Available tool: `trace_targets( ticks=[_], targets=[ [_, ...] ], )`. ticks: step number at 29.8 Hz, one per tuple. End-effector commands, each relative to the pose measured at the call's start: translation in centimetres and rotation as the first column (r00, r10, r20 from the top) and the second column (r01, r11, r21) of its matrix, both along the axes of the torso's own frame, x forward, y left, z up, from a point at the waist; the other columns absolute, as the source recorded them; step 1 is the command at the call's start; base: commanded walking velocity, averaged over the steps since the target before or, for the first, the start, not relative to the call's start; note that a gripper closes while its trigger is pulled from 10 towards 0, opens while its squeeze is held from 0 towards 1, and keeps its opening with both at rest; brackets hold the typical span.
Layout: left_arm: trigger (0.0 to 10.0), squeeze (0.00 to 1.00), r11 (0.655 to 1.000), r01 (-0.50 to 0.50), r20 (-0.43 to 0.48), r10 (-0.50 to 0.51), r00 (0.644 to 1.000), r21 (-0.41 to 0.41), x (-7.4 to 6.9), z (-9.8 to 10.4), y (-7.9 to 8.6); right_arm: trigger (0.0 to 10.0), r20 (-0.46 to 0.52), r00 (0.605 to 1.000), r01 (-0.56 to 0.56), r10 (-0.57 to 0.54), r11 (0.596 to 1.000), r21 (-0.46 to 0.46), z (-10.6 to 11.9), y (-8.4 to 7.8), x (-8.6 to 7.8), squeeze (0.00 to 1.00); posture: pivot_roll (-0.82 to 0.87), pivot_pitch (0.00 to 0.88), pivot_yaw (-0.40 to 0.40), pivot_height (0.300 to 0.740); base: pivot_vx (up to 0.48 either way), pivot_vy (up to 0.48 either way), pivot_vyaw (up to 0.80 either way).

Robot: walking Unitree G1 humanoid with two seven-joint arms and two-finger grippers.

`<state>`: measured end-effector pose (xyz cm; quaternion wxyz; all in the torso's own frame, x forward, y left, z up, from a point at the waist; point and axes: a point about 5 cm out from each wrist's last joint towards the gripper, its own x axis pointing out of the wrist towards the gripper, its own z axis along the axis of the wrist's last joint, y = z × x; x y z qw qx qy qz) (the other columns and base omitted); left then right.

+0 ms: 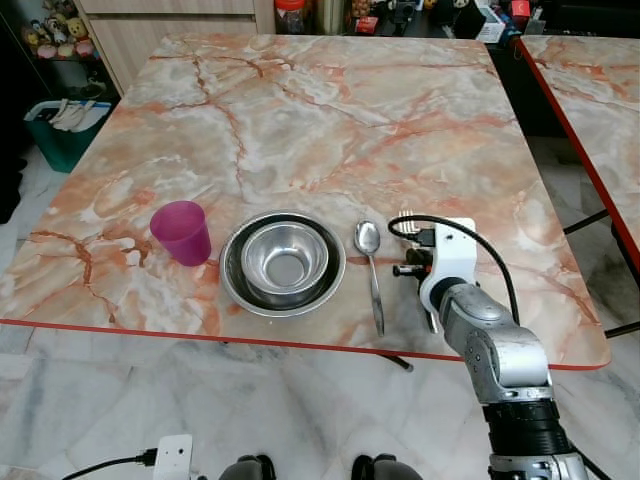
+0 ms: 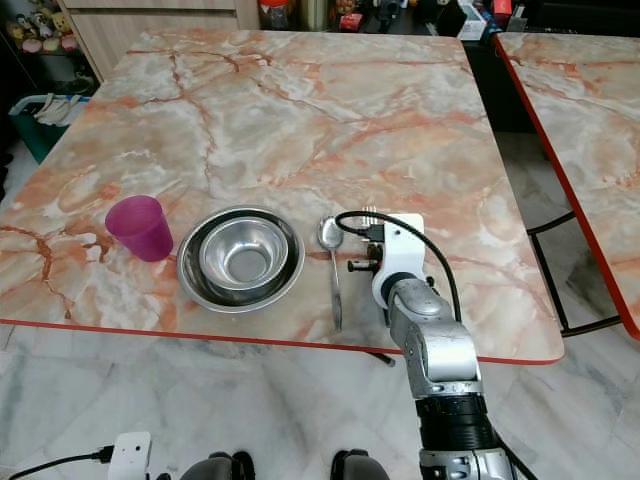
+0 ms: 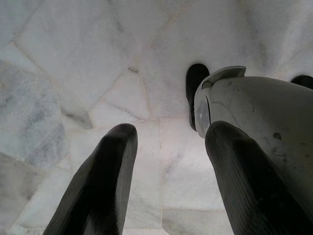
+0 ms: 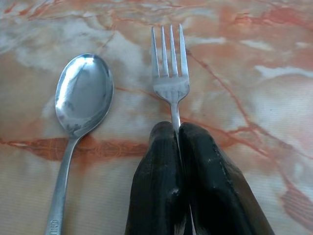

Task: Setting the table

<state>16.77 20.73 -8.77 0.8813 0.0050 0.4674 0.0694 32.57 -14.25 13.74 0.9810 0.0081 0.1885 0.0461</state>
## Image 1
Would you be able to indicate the silver steel fork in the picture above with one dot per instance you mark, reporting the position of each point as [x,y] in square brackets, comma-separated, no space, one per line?
[409,216]

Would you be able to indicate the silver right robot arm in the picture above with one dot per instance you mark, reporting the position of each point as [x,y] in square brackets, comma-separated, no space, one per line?
[500,350]

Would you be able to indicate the silver steel spoon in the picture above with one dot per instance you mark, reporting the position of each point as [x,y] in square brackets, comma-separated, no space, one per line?
[368,240]

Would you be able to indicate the round steel bowl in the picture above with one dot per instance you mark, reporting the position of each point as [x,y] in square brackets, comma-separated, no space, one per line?
[285,262]

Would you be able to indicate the round steel plate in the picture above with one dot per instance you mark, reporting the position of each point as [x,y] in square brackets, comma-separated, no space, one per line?
[232,285]

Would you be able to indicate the black right robot leg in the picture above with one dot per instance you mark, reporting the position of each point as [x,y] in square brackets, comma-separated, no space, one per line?
[385,468]

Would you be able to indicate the black robot leg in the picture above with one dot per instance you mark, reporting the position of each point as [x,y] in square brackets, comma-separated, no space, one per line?
[385,468]
[248,469]

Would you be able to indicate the purple plastic cup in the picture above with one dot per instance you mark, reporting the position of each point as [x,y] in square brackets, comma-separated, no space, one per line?
[183,235]

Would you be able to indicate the black left robot leg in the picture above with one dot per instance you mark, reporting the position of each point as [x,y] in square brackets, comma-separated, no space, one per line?
[248,469]

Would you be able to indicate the steel tumbler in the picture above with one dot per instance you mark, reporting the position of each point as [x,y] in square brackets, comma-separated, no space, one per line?
[332,14]

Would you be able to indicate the red lid jar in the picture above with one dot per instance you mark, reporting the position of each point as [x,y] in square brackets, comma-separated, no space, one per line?
[292,16]

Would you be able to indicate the small red box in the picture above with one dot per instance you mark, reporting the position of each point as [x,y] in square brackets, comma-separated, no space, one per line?
[520,8]

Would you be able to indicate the light wood cabinet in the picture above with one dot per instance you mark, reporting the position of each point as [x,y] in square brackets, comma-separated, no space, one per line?
[180,35]

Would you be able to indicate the green plastic basket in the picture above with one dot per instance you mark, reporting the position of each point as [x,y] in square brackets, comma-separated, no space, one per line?
[60,145]

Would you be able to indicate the stuffed toys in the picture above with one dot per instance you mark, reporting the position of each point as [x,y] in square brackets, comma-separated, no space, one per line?
[60,32]

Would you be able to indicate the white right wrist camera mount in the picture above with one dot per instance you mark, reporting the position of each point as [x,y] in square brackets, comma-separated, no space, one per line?
[452,260]

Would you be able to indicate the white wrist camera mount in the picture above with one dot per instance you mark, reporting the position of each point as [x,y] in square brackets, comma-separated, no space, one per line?
[173,458]
[452,260]

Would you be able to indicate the black metal table leg frame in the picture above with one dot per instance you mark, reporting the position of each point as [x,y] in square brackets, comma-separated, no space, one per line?
[590,220]
[396,361]

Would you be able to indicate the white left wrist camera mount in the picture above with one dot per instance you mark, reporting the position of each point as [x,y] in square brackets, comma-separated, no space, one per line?
[173,458]

